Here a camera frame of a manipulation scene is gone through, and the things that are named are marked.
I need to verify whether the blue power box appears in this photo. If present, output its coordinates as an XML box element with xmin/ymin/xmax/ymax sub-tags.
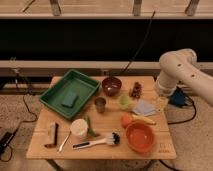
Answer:
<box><xmin>169</xmin><ymin>89</ymin><xmax>186</xmax><ymax>107</ymax></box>

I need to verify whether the brown grape bunch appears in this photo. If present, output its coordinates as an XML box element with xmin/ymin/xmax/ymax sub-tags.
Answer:
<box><xmin>129</xmin><ymin>82</ymin><xmax>142</xmax><ymax>99</ymax></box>

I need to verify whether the black adapter on floor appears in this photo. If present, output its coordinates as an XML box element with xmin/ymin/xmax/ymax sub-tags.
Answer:
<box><xmin>0</xmin><ymin>132</ymin><xmax>14</xmax><ymax>155</ymax></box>

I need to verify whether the green pea pod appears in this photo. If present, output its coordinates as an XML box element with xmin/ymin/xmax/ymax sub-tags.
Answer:
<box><xmin>84</xmin><ymin>115</ymin><xmax>100</xmax><ymax>137</ymax></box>

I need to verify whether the green plastic tray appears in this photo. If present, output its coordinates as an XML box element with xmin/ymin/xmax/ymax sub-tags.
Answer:
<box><xmin>40</xmin><ymin>70</ymin><xmax>100</xmax><ymax>120</ymax></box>

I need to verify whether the white cup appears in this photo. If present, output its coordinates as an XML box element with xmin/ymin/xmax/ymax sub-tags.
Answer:
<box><xmin>70</xmin><ymin>119</ymin><xmax>88</xmax><ymax>139</ymax></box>

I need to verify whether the black cable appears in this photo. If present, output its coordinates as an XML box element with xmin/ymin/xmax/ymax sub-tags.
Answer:
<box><xmin>118</xmin><ymin>10</ymin><xmax>157</xmax><ymax>77</ymax></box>

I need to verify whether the orange fruit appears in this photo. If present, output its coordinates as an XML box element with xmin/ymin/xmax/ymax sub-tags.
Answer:
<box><xmin>121</xmin><ymin>114</ymin><xmax>132</xmax><ymax>128</ymax></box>

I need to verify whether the white dish brush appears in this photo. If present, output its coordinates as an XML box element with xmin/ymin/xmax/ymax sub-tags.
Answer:
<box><xmin>72</xmin><ymin>132</ymin><xmax>120</xmax><ymax>149</ymax></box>

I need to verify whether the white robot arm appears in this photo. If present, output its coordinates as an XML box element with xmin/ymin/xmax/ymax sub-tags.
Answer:
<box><xmin>155</xmin><ymin>49</ymin><xmax>213</xmax><ymax>106</ymax></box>

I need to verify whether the orange bowl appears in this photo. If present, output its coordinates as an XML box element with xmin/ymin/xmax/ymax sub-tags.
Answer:
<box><xmin>125</xmin><ymin>121</ymin><xmax>155</xmax><ymax>153</ymax></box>

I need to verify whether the yellow banana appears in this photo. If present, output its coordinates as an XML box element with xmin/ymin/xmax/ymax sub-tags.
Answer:
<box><xmin>131</xmin><ymin>115</ymin><xmax>156</xmax><ymax>125</ymax></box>

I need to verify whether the small metal cup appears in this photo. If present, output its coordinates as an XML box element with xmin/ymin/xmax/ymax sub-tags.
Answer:
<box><xmin>94</xmin><ymin>97</ymin><xmax>106</xmax><ymax>113</ymax></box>

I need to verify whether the light green cup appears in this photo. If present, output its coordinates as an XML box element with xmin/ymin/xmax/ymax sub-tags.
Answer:
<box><xmin>118</xmin><ymin>95</ymin><xmax>132</xmax><ymax>111</ymax></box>

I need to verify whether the light blue cloth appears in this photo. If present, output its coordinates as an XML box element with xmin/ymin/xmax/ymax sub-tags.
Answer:
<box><xmin>133</xmin><ymin>100</ymin><xmax>155</xmax><ymax>116</ymax></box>

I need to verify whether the green sponge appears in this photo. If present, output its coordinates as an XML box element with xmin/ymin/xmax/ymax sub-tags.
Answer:
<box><xmin>62</xmin><ymin>91</ymin><xmax>78</xmax><ymax>107</ymax></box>

